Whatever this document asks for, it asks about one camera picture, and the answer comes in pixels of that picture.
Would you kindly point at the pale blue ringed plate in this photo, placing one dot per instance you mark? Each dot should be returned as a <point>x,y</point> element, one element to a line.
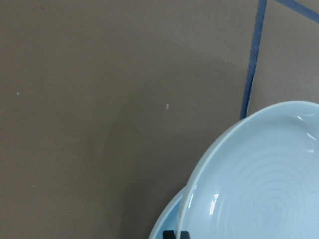
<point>261,174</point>

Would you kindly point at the smooth blue plate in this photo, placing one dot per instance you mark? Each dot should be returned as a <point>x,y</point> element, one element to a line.
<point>167,219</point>

